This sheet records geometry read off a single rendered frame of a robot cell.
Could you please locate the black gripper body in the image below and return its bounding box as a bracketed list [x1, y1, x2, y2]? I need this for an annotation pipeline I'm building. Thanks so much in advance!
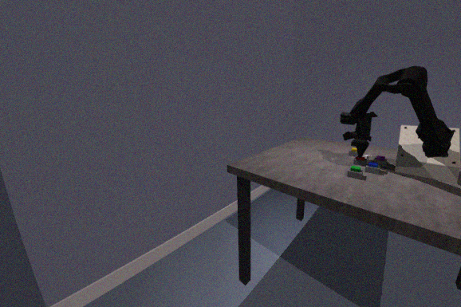
[351, 126, 371, 148]

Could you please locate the blue button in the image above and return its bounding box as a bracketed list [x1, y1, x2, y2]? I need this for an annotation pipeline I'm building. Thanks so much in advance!
[365, 162, 380, 175]

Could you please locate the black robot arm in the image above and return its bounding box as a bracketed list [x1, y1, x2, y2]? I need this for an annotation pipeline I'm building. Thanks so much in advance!
[341, 66, 454, 157]

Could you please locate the purple button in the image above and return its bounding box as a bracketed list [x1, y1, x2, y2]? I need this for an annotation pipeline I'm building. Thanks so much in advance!
[374, 155, 387, 167]

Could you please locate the red button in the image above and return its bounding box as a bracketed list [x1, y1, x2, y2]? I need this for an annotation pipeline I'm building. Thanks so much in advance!
[353, 157, 367, 167]

